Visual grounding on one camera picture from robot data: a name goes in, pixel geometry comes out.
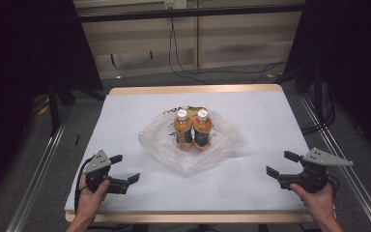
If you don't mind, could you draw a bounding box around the white wall socket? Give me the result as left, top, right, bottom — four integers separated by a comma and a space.
163, 0, 188, 11

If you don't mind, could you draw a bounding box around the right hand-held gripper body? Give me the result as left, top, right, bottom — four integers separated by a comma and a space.
277, 147, 355, 195

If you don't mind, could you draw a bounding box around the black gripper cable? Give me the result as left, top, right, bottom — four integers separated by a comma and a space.
73, 156, 97, 217

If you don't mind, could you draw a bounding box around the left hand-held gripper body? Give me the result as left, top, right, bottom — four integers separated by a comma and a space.
82, 149, 130, 195

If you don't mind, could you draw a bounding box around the dark curtain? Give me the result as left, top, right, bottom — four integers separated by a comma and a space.
0, 0, 104, 208
282, 0, 371, 163

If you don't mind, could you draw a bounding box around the metal floor rail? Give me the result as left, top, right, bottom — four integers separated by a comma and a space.
299, 94, 371, 232
5, 117, 70, 232

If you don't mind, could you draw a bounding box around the black floor cable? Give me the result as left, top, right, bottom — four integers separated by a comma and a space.
300, 91, 336, 135

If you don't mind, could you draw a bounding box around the black metal stand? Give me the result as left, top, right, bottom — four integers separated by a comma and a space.
47, 75, 108, 137
294, 69, 326, 119

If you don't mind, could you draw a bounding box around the beige wooden cabinet desk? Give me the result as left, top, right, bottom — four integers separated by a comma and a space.
72, 0, 305, 81

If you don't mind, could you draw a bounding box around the person's left hand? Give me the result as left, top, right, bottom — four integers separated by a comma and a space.
75, 174, 111, 220

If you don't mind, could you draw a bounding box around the clear plastic bag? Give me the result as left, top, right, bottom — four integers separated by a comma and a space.
137, 105, 244, 175

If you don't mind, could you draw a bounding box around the orange drink bottle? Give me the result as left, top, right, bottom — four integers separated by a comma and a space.
173, 108, 195, 152
192, 108, 214, 152

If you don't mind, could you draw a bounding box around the white table sheet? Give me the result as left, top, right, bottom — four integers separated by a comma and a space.
64, 91, 310, 214

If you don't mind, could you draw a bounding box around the person's right hand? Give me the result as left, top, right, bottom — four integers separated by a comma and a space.
289, 180, 336, 224

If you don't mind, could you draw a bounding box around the black hanging cable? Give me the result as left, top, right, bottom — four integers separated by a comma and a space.
168, 16, 289, 85

